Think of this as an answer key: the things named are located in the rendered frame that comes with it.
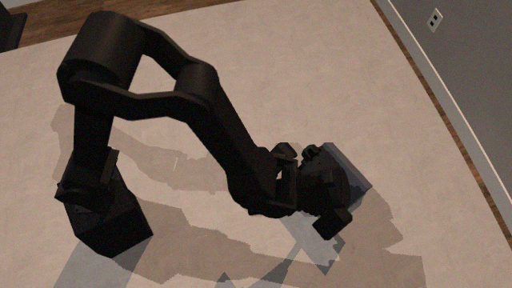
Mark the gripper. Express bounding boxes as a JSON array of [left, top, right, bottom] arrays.
[[271, 142, 353, 241]]

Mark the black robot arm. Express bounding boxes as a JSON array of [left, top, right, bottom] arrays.
[[54, 10, 351, 218]]

